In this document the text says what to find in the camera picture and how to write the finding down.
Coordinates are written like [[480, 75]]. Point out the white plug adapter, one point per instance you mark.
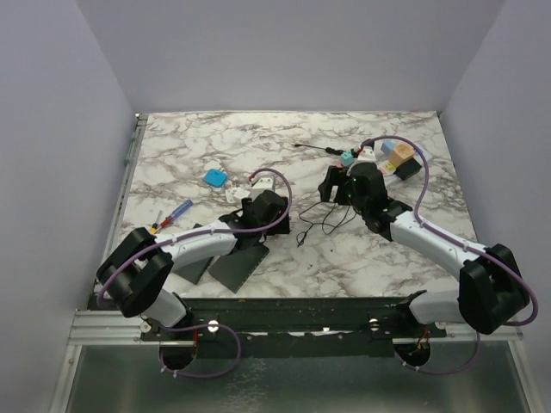
[[235, 193]]

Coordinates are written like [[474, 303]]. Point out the left black flat box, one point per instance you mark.
[[191, 269]]

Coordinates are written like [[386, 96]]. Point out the teal charger plug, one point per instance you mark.
[[347, 159]]

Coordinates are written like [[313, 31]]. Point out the large black adapter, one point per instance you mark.
[[408, 169]]

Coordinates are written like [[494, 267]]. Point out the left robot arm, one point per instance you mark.
[[133, 276]]

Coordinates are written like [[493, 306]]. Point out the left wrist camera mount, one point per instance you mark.
[[262, 183]]

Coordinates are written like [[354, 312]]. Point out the yellow red screwdriver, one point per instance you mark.
[[156, 223]]

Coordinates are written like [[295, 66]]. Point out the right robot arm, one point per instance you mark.
[[489, 292]]

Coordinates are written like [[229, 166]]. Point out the black flat box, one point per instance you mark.
[[233, 271], [191, 269]]

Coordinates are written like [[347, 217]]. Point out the light blue plug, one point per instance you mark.
[[387, 146]]

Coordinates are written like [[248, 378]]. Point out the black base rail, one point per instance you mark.
[[299, 328]]

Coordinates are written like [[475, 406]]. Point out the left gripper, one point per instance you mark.
[[281, 229]]

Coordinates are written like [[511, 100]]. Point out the right black flat box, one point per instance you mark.
[[233, 271]]

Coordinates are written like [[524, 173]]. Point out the black screwdriver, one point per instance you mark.
[[328, 150]]

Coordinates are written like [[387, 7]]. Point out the white power strip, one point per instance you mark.
[[388, 169]]

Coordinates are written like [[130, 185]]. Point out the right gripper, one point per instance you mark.
[[336, 175]]

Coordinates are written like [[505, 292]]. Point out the blue plug adapter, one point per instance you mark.
[[215, 178]]

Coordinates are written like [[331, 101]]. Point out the orange tan plug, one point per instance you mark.
[[400, 154]]

